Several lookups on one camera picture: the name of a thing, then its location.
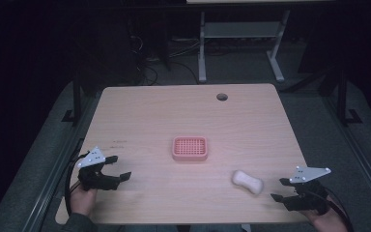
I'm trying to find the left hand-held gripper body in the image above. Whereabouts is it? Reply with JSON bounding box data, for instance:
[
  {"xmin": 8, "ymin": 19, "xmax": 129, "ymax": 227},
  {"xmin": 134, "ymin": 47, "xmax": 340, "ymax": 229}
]
[{"xmin": 76, "ymin": 146, "xmax": 122, "ymax": 192}]

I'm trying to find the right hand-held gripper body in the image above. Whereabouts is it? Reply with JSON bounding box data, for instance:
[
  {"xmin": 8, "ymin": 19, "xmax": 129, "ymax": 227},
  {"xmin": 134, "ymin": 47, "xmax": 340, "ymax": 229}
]
[{"xmin": 284, "ymin": 165, "xmax": 332, "ymax": 216}]

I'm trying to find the white soap bar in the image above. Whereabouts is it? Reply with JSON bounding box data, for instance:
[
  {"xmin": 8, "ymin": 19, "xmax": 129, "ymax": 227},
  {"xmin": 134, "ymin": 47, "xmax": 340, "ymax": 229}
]
[{"xmin": 231, "ymin": 169, "xmax": 265, "ymax": 195}]

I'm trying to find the pink soap dish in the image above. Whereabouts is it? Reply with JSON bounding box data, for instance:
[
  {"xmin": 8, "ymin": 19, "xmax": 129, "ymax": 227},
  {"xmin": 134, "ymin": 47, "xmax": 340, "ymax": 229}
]
[{"xmin": 171, "ymin": 135, "xmax": 210, "ymax": 162}]

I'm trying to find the person's left hand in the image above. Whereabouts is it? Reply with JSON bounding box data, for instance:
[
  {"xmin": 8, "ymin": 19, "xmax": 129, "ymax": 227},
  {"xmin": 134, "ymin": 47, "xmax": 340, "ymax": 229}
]
[{"xmin": 70, "ymin": 185, "xmax": 99, "ymax": 218}]

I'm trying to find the person's right hand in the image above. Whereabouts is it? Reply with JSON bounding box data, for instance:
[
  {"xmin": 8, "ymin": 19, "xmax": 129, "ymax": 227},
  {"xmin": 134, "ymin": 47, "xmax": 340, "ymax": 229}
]
[{"xmin": 301, "ymin": 196, "xmax": 350, "ymax": 232}]

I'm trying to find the black metal stand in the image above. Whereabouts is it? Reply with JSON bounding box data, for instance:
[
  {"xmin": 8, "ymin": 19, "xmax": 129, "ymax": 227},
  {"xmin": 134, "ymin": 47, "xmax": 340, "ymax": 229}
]
[
  {"xmin": 335, "ymin": 67, "xmax": 364, "ymax": 128},
  {"xmin": 61, "ymin": 72, "xmax": 83, "ymax": 128}
]

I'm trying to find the grey metal stand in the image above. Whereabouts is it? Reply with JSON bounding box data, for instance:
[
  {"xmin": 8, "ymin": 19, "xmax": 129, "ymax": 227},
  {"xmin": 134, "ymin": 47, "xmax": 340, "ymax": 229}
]
[{"xmin": 197, "ymin": 9, "xmax": 292, "ymax": 84}]

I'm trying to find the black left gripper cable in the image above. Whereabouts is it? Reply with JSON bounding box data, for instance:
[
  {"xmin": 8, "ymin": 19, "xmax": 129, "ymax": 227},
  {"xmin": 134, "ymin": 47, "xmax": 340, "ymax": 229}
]
[{"xmin": 64, "ymin": 150, "xmax": 92, "ymax": 218}]

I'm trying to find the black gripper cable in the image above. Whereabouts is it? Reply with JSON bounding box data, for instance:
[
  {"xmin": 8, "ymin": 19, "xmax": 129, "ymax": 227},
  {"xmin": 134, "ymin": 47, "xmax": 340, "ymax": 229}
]
[
  {"xmin": 64, "ymin": 150, "xmax": 92, "ymax": 218},
  {"xmin": 318, "ymin": 186, "xmax": 356, "ymax": 232}
]

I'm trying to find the aluminium frame rail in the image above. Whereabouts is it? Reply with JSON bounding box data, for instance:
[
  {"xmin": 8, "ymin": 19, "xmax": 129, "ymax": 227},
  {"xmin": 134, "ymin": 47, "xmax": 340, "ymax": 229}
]
[
  {"xmin": 20, "ymin": 96, "xmax": 101, "ymax": 232},
  {"xmin": 322, "ymin": 95, "xmax": 371, "ymax": 216}
]

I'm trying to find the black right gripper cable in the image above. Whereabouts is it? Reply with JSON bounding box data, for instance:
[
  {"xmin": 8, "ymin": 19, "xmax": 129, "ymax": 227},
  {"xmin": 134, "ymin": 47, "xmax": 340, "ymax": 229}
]
[{"xmin": 318, "ymin": 186, "xmax": 356, "ymax": 232}]

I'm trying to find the tangle of black floor cables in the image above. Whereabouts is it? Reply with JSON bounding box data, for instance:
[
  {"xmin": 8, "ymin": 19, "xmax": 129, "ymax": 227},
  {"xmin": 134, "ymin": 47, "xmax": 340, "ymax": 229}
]
[{"xmin": 128, "ymin": 18, "xmax": 201, "ymax": 87}]

